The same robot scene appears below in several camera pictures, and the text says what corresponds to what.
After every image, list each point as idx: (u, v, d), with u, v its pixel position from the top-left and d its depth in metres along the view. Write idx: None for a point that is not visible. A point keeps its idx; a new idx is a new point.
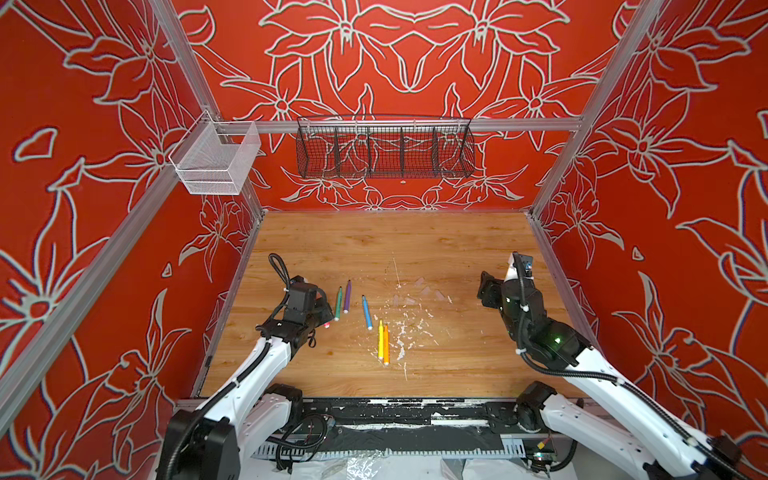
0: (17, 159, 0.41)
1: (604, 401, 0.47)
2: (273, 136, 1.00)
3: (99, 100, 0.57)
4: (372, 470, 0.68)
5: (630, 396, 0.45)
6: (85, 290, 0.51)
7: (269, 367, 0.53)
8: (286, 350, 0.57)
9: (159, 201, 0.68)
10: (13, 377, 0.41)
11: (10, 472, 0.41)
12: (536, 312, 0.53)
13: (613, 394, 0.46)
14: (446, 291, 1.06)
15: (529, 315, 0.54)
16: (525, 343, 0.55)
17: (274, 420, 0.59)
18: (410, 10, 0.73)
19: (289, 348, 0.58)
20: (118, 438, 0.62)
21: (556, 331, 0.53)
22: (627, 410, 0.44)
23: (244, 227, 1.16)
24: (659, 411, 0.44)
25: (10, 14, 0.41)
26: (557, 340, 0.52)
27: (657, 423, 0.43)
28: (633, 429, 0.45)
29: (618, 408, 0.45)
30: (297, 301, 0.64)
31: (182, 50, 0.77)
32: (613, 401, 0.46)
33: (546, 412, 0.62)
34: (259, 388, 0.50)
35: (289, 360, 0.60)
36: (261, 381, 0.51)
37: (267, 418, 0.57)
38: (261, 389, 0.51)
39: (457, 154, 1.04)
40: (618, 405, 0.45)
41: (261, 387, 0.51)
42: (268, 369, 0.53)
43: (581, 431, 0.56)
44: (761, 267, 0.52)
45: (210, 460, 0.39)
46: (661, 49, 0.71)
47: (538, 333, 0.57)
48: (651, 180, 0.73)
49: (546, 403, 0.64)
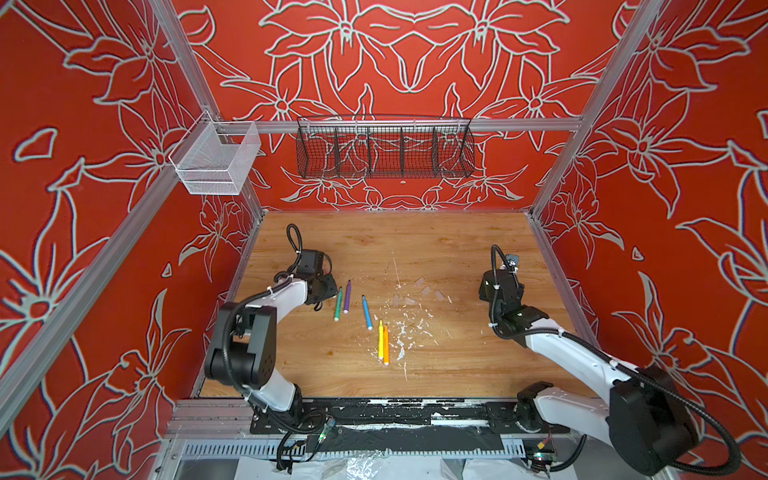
0: (17, 159, 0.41)
1: (555, 352, 0.54)
2: (273, 136, 1.00)
3: (99, 100, 0.57)
4: (372, 470, 0.68)
5: (570, 340, 0.53)
6: (86, 290, 0.52)
7: (291, 295, 0.62)
8: (303, 285, 0.66)
9: (159, 201, 0.68)
10: (14, 376, 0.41)
11: (10, 472, 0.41)
12: (507, 293, 0.65)
13: (560, 343, 0.53)
14: (446, 291, 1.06)
15: (500, 294, 0.66)
16: (497, 318, 0.66)
17: (280, 395, 0.61)
18: (410, 10, 0.73)
19: (306, 286, 0.68)
20: (118, 438, 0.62)
21: (522, 309, 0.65)
22: (569, 354, 0.51)
23: (244, 227, 1.16)
24: (590, 346, 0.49)
25: (10, 14, 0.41)
26: (520, 314, 0.63)
27: (590, 357, 0.49)
28: (577, 371, 0.50)
29: (564, 354, 0.52)
30: (308, 258, 0.75)
31: (182, 49, 0.77)
32: (560, 349, 0.53)
33: (537, 399, 0.63)
34: (285, 309, 0.59)
35: (304, 300, 0.68)
36: (287, 302, 0.60)
37: (279, 377, 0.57)
38: (287, 311, 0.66)
39: (457, 154, 1.04)
40: (565, 356, 0.52)
41: (286, 309, 0.59)
42: (292, 295, 0.62)
43: (561, 408, 0.57)
44: (761, 266, 0.52)
45: (257, 335, 0.46)
46: (661, 49, 0.71)
47: (511, 312, 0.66)
48: (651, 180, 0.73)
49: (539, 392, 0.66)
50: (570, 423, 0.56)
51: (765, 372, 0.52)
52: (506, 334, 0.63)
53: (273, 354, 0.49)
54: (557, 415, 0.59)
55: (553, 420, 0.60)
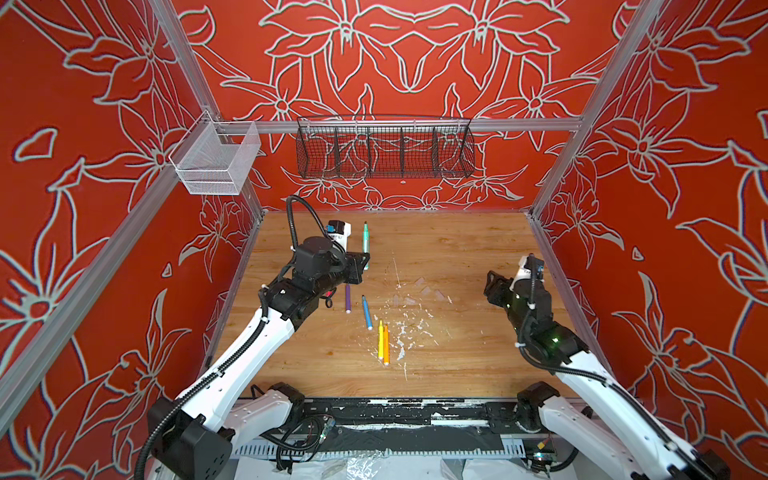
0: (17, 159, 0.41)
1: (590, 399, 0.49)
2: (273, 136, 1.00)
3: (99, 100, 0.57)
4: (372, 470, 0.68)
5: (618, 397, 0.47)
6: (85, 290, 0.51)
7: (264, 345, 0.47)
8: (285, 325, 0.49)
9: (159, 202, 0.68)
10: (15, 375, 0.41)
11: (10, 472, 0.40)
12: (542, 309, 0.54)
13: (602, 395, 0.47)
14: (446, 291, 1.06)
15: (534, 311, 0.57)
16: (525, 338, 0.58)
17: (270, 419, 0.59)
18: (410, 10, 0.73)
19: (289, 325, 0.50)
20: (118, 438, 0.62)
21: (556, 333, 0.56)
22: (611, 411, 0.46)
23: (244, 227, 1.16)
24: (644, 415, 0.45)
25: (10, 14, 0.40)
26: (554, 339, 0.55)
27: (639, 426, 0.44)
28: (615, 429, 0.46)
29: (604, 407, 0.47)
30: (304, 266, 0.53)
31: (182, 50, 0.77)
32: (600, 399, 0.47)
33: (543, 410, 0.62)
34: (252, 369, 0.46)
35: (292, 333, 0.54)
36: (253, 361, 0.45)
37: (261, 416, 0.55)
38: (259, 364, 0.47)
39: (457, 154, 1.04)
40: (602, 406, 0.47)
41: (254, 365, 0.46)
42: (261, 344, 0.46)
43: (578, 434, 0.55)
44: (761, 267, 0.52)
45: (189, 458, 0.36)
46: (661, 49, 0.71)
47: (540, 332, 0.59)
48: (651, 180, 0.73)
49: (547, 401, 0.64)
50: (583, 448, 0.54)
51: (765, 372, 0.52)
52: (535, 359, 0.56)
53: (223, 453, 0.43)
54: (568, 434, 0.57)
55: (562, 434, 0.59)
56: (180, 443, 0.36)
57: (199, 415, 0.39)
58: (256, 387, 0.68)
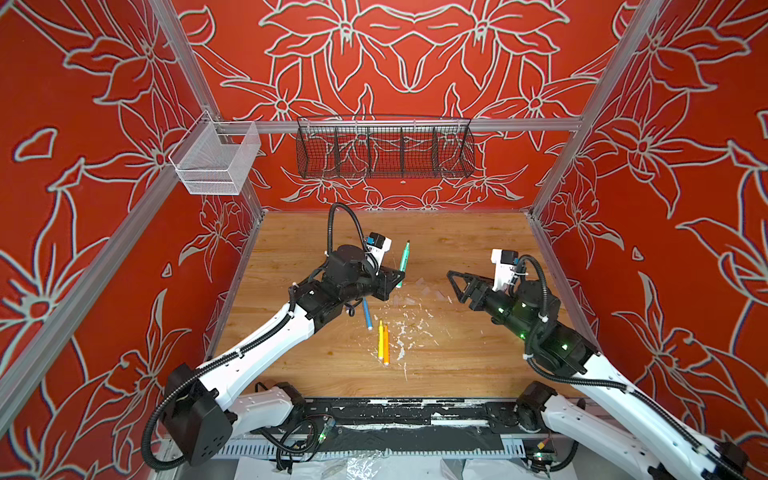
0: (16, 159, 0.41)
1: (610, 406, 0.47)
2: (273, 136, 1.00)
3: (99, 100, 0.57)
4: (372, 470, 0.68)
5: (640, 403, 0.45)
6: (85, 290, 0.51)
7: (283, 340, 0.48)
8: (307, 325, 0.51)
9: (159, 202, 0.68)
10: (15, 375, 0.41)
11: (10, 472, 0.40)
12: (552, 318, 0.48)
13: (622, 402, 0.45)
14: (446, 291, 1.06)
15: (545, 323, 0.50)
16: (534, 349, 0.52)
17: (268, 415, 0.58)
18: (410, 10, 0.73)
19: (310, 327, 0.52)
20: (118, 438, 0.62)
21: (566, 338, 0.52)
22: (635, 418, 0.44)
23: (244, 227, 1.16)
24: (670, 420, 0.43)
25: (10, 14, 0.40)
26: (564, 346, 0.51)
27: (667, 432, 0.42)
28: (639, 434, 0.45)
29: (625, 413, 0.45)
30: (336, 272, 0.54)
31: (182, 50, 0.77)
32: (621, 406, 0.45)
33: (547, 413, 0.62)
34: (268, 358, 0.47)
35: (311, 335, 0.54)
36: (270, 352, 0.47)
37: (260, 411, 0.55)
38: (276, 356, 0.49)
39: (457, 154, 1.04)
40: (625, 414, 0.45)
41: (271, 357, 0.48)
42: (282, 340, 0.48)
43: (583, 433, 0.56)
44: (761, 267, 0.52)
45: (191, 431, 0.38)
46: (661, 49, 0.71)
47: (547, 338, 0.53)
48: (651, 180, 0.73)
49: (547, 404, 0.64)
50: (587, 443, 0.56)
51: (765, 372, 0.52)
52: (546, 370, 0.51)
53: (224, 435, 0.43)
54: (570, 433, 0.59)
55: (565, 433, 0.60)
56: (188, 416, 0.38)
57: (213, 389, 0.40)
58: (259, 384, 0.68)
